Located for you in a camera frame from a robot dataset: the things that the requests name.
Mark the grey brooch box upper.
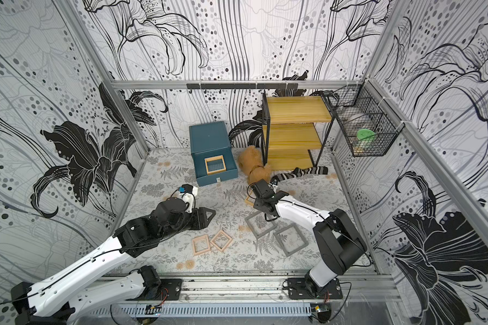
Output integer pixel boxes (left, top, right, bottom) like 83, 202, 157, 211
245, 211, 277, 240

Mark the brown teddy bear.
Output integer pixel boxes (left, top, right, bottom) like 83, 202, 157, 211
237, 145, 272, 185

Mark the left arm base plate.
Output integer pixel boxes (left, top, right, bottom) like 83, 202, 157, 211
137, 278, 183, 302

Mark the striped sock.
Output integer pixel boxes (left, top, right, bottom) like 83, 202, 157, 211
271, 167, 329, 184

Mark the grey brooch box lower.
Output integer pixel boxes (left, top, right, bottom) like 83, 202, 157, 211
274, 223, 309, 257

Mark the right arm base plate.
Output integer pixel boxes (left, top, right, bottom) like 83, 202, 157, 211
282, 276, 343, 300

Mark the yellow wooden shelf rack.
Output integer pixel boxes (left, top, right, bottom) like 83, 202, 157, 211
262, 94, 333, 171

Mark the grey brooch box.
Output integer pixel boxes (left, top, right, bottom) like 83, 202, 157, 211
274, 223, 309, 257
245, 211, 277, 240

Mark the pink brooch box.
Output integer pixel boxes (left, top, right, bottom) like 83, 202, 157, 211
210, 230, 233, 253
192, 234, 211, 256

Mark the pink brooch box right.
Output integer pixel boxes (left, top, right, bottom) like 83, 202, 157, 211
210, 230, 233, 253

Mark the white slotted cable duct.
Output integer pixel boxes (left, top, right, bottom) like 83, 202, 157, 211
91, 303, 312, 318

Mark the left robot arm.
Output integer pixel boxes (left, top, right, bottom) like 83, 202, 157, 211
11, 184, 216, 324

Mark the green lidded cup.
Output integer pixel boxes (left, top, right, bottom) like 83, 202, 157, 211
357, 129, 378, 150

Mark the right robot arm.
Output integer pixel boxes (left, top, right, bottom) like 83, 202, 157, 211
249, 180, 367, 289

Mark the black wire basket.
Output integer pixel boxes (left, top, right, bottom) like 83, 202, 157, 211
329, 85, 399, 157

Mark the yellow brooch box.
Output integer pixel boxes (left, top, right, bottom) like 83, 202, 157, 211
204, 155, 226, 175
245, 196, 256, 207

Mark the black bar on rail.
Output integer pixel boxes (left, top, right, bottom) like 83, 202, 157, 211
186, 82, 299, 90

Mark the teal drawer cabinet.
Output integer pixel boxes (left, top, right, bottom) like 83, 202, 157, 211
189, 121, 238, 186

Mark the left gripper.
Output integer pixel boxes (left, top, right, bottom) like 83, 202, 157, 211
158, 207, 217, 239

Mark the pink brooch box left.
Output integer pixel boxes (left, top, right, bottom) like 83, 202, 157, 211
192, 234, 211, 256

